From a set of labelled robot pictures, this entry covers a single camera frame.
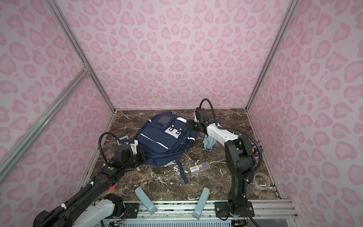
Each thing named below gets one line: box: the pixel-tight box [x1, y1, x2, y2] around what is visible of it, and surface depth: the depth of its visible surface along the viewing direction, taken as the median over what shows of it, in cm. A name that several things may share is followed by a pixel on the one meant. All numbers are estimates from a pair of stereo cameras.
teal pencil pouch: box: [202, 135, 217, 152], surface depth 95 cm
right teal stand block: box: [192, 187, 210, 220], surface depth 75 cm
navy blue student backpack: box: [135, 112, 198, 184], surface depth 93 cm
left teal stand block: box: [134, 186, 157, 215], surface depth 75 cm
